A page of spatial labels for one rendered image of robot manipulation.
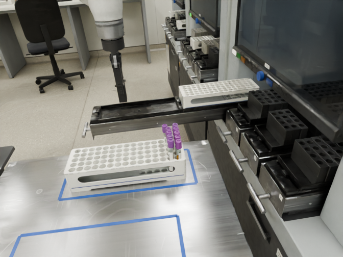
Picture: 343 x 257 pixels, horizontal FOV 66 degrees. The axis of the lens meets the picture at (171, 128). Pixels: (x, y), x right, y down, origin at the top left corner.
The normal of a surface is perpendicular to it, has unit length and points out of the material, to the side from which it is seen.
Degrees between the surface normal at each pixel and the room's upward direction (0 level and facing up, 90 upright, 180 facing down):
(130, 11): 90
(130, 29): 90
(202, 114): 90
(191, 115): 90
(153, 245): 0
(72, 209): 0
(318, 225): 0
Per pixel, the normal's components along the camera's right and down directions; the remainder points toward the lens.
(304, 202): 0.14, 0.54
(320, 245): -0.06, -0.84
